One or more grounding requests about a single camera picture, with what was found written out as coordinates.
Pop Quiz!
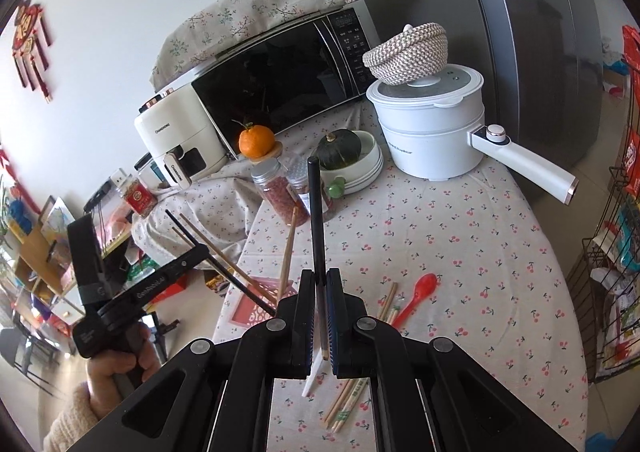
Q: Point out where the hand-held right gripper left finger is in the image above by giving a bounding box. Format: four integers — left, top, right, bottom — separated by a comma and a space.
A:
65, 269, 318, 452

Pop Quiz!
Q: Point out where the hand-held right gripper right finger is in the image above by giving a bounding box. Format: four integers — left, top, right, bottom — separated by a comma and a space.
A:
325, 268, 578, 452

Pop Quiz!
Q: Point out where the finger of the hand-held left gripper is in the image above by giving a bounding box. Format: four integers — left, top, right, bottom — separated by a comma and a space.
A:
150, 243, 210, 294

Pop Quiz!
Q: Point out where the wooden chopstick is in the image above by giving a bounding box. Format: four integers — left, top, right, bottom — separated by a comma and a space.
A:
278, 206, 299, 300
171, 226, 253, 294
179, 213, 277, 304

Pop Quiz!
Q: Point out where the black chopstick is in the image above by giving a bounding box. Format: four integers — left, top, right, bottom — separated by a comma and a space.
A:
306, 156, 331, 360
165, 209, 275, 317

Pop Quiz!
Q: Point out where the pink plastic utensil basket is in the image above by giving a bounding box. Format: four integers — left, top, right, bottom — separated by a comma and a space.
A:
215, 275, 301, 328

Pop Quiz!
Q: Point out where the pile of chopsticks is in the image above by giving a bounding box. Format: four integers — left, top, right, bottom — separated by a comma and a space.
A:
322, 281, 401, 433

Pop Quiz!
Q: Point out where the person's left forearm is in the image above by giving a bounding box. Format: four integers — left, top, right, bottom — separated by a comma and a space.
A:
47, 382, 101, 452

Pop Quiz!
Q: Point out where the person's left hand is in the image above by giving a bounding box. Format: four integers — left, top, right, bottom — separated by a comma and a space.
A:
86, 322, 162, 425

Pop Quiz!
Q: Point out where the red box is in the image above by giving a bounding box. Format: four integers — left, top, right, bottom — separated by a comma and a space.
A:
150, 282, 191, 305

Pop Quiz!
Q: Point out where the green plastic bag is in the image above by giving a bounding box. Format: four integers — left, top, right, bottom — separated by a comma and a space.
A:
125, 262, 157, 284

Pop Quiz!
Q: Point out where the wooden shelf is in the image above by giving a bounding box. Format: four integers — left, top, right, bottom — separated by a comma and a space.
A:
0, 212, 101, 333

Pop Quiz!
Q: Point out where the white plastic spoon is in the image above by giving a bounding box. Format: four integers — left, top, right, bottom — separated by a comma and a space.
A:
301, 349, 326, 398

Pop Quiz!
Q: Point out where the pink cloth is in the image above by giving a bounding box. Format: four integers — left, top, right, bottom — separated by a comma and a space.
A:
105, 205, 135, 248

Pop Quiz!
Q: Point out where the black power strip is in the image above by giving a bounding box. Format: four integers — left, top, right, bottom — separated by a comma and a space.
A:
82, 179, 121, 213

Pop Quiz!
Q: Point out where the red label jar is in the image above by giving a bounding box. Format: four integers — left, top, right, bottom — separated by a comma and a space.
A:
117, 172, 158, 219

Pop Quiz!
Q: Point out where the red plastic spoon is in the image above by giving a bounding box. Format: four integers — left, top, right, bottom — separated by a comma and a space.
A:
391, 273, 438, 330

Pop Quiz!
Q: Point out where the clear container with black lid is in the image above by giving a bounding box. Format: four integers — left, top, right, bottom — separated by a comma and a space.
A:
135, 152, 167, 189

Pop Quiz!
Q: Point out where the jar of red berries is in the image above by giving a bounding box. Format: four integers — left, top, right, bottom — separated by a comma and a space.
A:
250, 158, 297, 225

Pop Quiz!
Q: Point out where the cream air fryer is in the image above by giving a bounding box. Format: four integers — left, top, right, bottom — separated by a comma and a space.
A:
134, 85, 232, 190

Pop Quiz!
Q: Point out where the orange with stem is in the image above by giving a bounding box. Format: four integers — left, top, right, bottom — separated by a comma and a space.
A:
231, 119, 276, 160

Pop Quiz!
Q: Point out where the jar of dark dried fruit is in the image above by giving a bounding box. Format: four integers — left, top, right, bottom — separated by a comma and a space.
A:
285, 155, 335, 223

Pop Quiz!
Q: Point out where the cherry print tablecloth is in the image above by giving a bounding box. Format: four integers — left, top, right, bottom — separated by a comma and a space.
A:
132, 102, 591, 452

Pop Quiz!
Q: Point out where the dark green squash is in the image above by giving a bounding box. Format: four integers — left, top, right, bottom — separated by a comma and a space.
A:
316, 129, 362, 171

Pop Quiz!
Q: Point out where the black and white microwave oven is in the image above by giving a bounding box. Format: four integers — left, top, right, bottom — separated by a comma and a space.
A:
190, 6, 381, 160

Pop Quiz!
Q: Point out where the white electric cooking pot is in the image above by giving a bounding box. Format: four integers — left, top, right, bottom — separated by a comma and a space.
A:
366, 63, 579, 205

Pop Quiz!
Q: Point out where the floral cloth cover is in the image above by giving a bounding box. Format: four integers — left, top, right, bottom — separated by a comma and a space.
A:
150, 0, 387, 93

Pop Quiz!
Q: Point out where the red plastic bag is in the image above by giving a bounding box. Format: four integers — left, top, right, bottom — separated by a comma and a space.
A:
621, 25, 640, 76
622, 129, 640, 198

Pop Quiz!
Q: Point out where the grey refrigerator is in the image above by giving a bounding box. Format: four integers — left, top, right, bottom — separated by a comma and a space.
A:
330, 0, 608, 173

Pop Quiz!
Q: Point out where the white bowl with green handle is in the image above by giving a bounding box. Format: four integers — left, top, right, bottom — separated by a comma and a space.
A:
319, 131, 385, 198

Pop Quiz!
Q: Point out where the red wall ornament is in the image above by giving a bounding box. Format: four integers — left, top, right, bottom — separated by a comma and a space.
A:
11, 4, 53, 104

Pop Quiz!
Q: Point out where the black wire rack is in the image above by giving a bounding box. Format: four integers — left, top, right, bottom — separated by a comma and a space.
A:
565, 22, 640, 383

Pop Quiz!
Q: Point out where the woven rope basket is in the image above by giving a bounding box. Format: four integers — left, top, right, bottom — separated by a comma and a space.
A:
362, 22, 448, 86

